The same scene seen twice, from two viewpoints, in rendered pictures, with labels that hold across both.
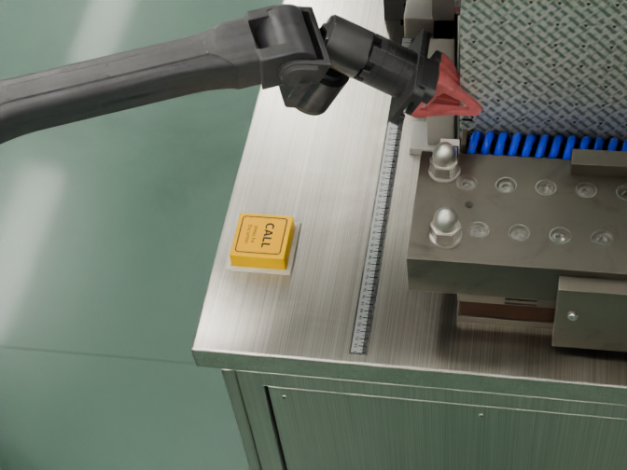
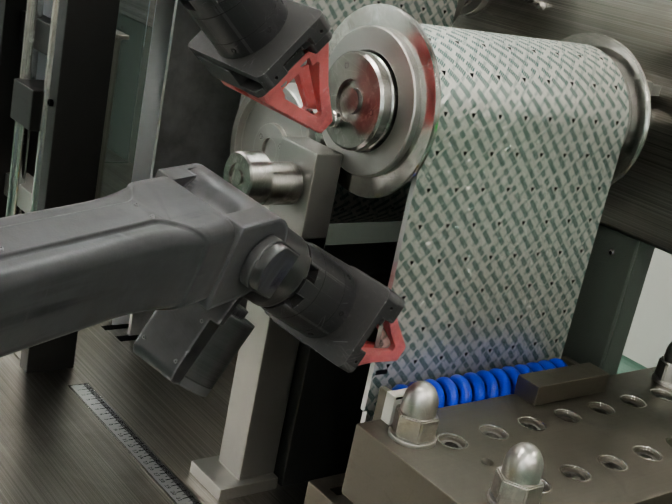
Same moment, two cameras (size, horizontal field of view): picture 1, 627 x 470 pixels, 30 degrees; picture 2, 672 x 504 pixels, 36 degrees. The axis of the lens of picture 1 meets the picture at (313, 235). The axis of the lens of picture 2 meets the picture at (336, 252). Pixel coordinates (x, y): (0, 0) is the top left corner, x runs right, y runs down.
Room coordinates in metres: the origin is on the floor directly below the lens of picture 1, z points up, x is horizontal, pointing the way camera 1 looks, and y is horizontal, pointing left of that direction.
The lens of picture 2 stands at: (0.57, 0.47, 1.38)
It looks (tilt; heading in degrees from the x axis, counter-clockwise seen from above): 18 degrees down; 303
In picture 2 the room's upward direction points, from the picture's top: 12 degrees clockwise
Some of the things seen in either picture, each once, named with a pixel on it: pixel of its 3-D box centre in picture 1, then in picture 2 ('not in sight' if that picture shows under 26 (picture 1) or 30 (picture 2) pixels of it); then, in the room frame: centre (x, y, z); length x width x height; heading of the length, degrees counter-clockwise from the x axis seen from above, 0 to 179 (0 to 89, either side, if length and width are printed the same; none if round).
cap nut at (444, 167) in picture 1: (444, 158); (418, 409); (0.89, -0.16, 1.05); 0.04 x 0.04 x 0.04
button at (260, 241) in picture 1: (262, 241); not in sight; (0.92, 0.06, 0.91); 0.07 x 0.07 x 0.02; 74
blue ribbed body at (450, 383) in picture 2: (560, 149); (487, 389); (0.90, -0.30, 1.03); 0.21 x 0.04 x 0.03; 74
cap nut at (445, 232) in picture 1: (445, 223); (521, 473); (0.79, -0.14, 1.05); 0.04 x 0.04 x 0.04
